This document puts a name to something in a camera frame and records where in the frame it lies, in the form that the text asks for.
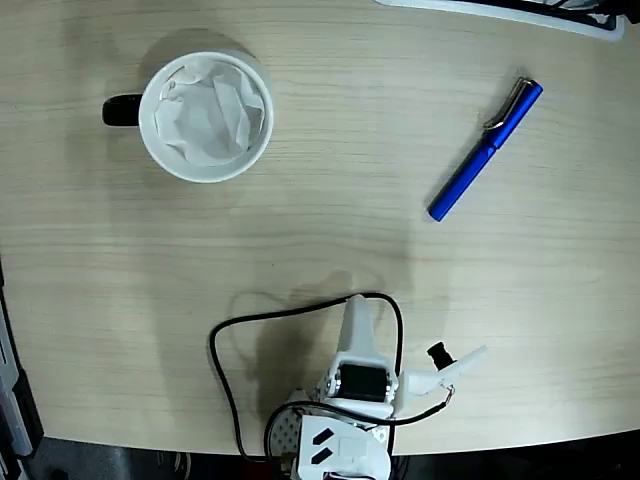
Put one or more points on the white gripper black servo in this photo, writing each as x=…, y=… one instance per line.
x=363, y=382

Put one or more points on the blue pen with silver clip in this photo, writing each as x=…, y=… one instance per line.
x=475, y=165

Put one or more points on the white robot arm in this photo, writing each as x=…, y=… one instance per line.
x=350, y=450

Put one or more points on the crumpled white paper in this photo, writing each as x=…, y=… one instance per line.
x=200, y=120

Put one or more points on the white camera mount with camera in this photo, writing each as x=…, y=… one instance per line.
x=425, y=380

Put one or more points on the grey metal frame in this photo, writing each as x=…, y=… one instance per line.
x=12, y=400

